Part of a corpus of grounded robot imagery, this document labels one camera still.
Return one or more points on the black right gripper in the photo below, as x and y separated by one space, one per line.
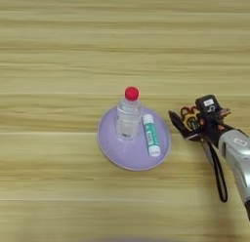
213 127

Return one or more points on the black yellow tape measure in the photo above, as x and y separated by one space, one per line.
192 123

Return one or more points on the white green glue stick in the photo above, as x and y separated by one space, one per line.
151 135

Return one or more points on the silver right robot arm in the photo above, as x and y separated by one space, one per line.
237 154

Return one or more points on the clear bottle red cap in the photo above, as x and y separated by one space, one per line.
128 122

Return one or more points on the purple round plate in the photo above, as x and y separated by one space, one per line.
130 154

